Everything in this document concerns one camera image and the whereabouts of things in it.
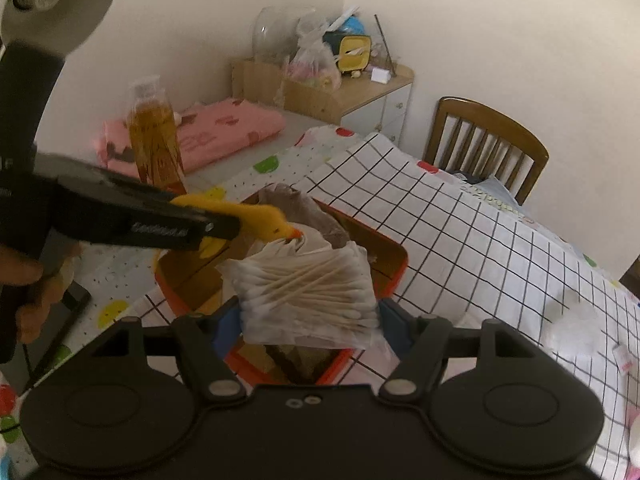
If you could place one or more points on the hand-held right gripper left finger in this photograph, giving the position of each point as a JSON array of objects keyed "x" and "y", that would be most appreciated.
[{"x": 225, "y": 332}]

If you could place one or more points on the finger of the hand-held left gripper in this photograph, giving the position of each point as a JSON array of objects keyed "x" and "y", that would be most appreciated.
[{"x": 220, "y": 230}]

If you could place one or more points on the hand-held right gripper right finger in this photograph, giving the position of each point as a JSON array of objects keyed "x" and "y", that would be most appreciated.
[{"x": 395, "y": 325}]

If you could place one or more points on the yellow rubber duck toy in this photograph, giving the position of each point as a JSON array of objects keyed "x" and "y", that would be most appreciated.
[{"x": 265, "y": 217}]

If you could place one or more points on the red tin box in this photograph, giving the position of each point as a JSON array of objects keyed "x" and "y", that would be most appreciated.
[{"x": 387, "y": 260}]

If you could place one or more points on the pack of cotton swabs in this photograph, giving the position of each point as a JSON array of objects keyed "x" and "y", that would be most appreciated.
[{"x": 310, "y": 290}]

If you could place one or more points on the person's left hand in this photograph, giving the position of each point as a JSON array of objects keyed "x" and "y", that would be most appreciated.
[{"x": 25, "y": 270}]

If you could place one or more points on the bottle of yellow liquid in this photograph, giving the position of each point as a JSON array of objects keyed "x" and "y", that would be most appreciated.
[{"x": 155, "y": 145}]

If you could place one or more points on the pink printed folded cloth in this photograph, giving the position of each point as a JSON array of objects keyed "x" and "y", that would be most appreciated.
[{"x": 225, "y": 125}]

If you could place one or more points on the black checked white tablecloth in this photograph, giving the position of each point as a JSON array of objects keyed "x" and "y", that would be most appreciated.
[{"x": 475, "y": 240}]

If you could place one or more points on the cardboard box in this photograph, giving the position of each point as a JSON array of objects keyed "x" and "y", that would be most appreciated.
[{"x": 310, "y": 102}]

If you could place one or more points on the pale blue cloth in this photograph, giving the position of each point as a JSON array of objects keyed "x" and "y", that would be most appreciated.
[{"x": 485, "y": 184}]

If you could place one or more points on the white crumpled tissue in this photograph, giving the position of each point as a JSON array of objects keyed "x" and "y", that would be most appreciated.
[{"x": 572, "y": 322}]

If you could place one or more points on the clear bag of sweets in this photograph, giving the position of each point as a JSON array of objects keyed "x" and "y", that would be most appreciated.
[{"x": 312, "y": 65}]

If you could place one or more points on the wooden cabinet with white drawers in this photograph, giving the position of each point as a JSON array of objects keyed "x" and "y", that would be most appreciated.
[{"x": 370, "y": 110}]

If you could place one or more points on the grey desk lamp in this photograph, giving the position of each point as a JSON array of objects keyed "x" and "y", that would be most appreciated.
[{"x": 75, "y": 5}]

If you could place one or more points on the clear glass jar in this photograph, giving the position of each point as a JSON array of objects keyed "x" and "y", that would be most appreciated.
[{"x": 272, "y": 30}]

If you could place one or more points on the yellow and teal tissue box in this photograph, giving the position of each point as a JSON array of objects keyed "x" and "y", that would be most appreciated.
[{"x": 355, "y": 52}]

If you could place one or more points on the small white card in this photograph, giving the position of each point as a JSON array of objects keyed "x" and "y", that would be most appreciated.
[{"x": 381, "y": 74}]

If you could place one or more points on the wooden chair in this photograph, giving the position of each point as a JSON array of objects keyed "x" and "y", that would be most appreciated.
[{"x": 500, "y": 125}]

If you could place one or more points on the small pink packet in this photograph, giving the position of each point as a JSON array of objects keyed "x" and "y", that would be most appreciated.
[{"x": 621, "y": 360}]

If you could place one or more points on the small blue globe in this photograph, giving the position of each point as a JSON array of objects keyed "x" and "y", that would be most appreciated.
[{"x": 356, "y": 25}]

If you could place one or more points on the white tube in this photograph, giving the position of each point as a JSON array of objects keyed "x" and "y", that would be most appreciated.
[{"x": 344, "y": 16}]

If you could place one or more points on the thin dark stick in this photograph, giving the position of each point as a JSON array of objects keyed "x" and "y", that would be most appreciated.
[{"x": 385, "y": 42}]

